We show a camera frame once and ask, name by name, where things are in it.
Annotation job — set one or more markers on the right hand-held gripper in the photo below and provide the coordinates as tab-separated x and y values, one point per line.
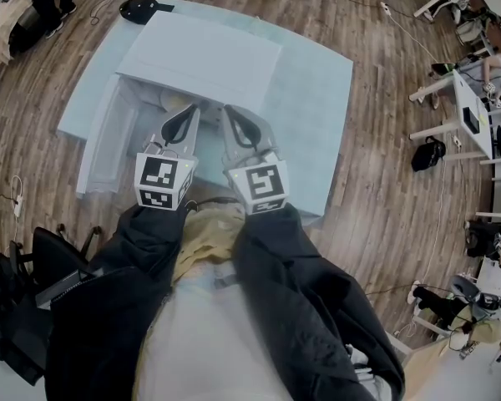
261	186

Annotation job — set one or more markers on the person's khaki trousers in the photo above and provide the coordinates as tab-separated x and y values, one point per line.
204	240

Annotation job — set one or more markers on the black bag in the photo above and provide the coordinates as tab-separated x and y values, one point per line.
428	155

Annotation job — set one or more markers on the dark grey flat case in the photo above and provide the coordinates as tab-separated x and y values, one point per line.
60	286

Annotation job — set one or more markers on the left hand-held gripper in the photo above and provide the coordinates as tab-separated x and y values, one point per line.
160	180

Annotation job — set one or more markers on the table with light blue cloth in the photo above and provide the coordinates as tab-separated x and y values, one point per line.
309	119

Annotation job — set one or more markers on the person's white shirt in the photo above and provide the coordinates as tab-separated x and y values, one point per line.
209	341

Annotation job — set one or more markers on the black box device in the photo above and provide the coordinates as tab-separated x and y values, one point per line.
471	120

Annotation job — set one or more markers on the person's right forearm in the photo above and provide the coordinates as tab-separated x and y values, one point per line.
275	249

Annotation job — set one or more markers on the white microwave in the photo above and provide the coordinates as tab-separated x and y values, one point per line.
200	57

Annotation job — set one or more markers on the person's left forearm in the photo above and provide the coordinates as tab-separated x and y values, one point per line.
150	240

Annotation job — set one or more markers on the black cap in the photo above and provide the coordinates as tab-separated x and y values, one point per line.
140	11

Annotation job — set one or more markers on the white power strip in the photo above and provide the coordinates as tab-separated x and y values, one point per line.
457	141
385	8
19	206

